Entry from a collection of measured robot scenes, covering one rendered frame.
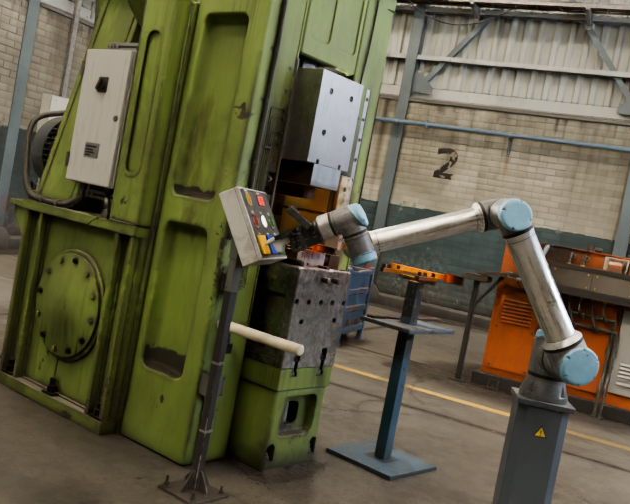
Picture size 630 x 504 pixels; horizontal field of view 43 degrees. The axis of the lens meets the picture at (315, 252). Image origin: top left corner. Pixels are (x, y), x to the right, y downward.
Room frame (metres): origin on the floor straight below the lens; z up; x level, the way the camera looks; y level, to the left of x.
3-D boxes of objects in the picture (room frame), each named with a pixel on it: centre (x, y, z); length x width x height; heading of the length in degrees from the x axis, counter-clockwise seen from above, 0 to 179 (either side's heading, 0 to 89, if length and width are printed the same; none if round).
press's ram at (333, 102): (3.68, 0.15, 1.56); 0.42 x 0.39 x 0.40; 52
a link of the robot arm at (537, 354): (3.12, -1.00, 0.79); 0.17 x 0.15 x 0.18; 8
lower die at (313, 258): (3.65, 0.18, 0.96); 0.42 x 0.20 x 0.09; 52
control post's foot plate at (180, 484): (3.03, 0.29, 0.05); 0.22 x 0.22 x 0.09; 52
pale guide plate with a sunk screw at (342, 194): (3.84, -0.08, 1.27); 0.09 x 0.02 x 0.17; 142
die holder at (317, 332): (3.69, 0.15, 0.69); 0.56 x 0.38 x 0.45; 52
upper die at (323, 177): (3.65, 0.18, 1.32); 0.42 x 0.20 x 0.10; 52
